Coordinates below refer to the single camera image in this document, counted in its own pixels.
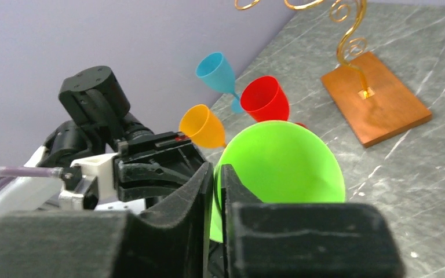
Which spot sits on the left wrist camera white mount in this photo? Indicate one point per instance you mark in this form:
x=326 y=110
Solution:
x=97 y=181

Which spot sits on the red plastic wine glass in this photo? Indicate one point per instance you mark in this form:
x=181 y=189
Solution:
x=264 y=99

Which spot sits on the blue plastic wine glass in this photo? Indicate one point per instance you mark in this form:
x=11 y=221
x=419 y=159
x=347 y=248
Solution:
x=216 y=72

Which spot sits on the gold wire wine glass rack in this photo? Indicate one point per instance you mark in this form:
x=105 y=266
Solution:
x=374 y=102

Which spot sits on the green plastic wine glass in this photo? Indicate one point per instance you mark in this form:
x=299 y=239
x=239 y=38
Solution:
x=282 y=162

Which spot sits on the orange plastic wine glass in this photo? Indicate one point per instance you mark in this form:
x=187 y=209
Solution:
x=201 y=125

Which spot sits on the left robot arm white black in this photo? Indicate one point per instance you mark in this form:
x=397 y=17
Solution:
x=99 y=118

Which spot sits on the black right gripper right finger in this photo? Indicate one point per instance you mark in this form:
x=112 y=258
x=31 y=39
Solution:
x=303 y=240

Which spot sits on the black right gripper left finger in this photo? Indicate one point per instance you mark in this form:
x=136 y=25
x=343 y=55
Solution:
x=170 y=239

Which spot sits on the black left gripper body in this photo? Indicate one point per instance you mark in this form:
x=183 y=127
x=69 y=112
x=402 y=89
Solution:
x=155 y=165

